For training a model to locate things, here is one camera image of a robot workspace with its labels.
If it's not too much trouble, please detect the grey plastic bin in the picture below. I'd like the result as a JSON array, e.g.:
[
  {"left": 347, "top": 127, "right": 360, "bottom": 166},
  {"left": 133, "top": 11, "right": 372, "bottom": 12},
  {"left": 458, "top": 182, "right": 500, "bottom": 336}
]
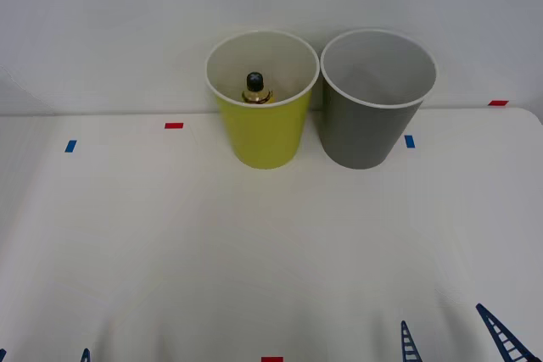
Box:
[{"left": 320, "top": 28, "right": 438, "bottom": 170}]

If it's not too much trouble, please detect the yellow bottle with black cap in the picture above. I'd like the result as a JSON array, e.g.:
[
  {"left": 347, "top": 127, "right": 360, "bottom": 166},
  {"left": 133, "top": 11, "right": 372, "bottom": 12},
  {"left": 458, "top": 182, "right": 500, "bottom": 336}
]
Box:
[{"left": 240, "top": 71, "right": 277, "bottom": 105}]

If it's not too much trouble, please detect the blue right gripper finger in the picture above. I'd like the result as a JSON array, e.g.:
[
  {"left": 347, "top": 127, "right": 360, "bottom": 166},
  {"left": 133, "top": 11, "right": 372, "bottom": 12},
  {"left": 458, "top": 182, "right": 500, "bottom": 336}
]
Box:
[
  {"left": 475, "top": 303, "right": 542, "bottom": 362},
  {"left": 400, "top": 320, "right": 423, "bottom": 362}
]

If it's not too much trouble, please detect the yellow-green plastic bin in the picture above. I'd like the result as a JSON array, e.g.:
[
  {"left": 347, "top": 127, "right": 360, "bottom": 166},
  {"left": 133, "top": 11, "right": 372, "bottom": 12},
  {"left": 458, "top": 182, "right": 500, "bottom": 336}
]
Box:
[{"left": 204, "top": 29, "right": 321, "bottom": 170}]

